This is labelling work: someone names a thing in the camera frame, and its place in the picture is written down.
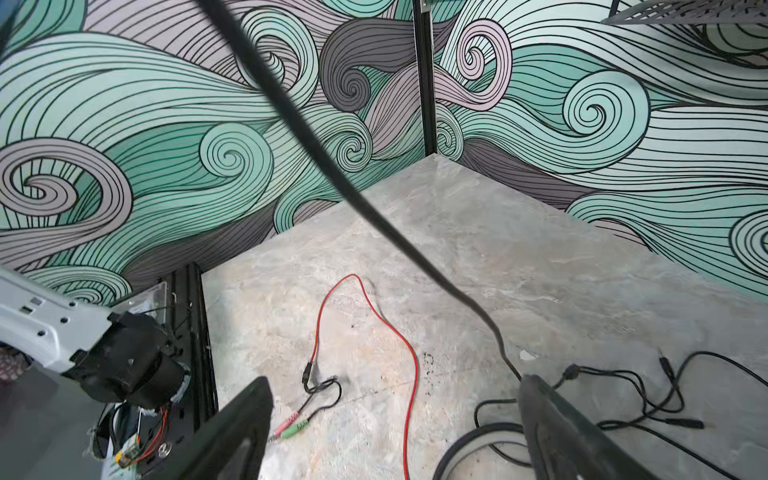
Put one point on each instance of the black front frame rail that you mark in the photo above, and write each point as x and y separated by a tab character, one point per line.
185	317

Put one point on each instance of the black wall shelf tray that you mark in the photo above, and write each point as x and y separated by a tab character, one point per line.
700	12

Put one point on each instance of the white black headphones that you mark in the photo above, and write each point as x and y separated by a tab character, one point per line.
481	437

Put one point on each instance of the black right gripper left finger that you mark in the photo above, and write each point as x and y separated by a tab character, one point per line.
231	445

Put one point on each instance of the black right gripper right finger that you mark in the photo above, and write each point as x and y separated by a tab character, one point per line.
564	444

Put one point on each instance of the black corner frame post left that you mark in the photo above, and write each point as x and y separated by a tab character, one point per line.
424	41

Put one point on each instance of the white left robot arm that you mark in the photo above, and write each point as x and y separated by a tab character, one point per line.
114	357

